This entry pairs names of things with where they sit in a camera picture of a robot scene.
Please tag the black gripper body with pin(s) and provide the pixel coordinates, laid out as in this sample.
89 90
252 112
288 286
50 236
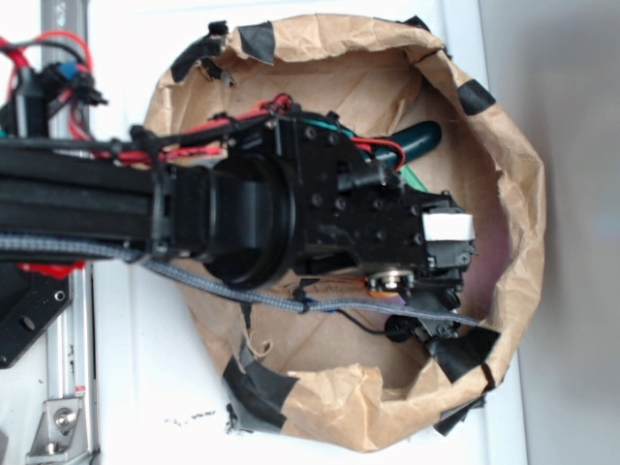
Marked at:
356 215

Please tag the yellow rubber duck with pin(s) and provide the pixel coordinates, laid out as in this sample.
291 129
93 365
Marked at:
382 293

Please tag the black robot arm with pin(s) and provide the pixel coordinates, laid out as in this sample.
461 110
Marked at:
252 200

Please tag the green rectangular block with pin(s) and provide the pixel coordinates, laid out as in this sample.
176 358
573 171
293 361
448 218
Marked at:
412 179

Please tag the dark green cucumber toy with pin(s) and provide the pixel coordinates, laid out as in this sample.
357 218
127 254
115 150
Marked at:
415 141

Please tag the brown paper bag basin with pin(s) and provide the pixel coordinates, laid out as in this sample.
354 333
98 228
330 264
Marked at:
317 376

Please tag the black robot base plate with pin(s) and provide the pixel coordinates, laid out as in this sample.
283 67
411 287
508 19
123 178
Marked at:
30 303

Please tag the aluminium extrusion rail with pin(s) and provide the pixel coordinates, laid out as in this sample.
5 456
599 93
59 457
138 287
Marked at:
70 358

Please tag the metal corner bracket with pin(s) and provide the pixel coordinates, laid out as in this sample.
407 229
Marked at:
61 434

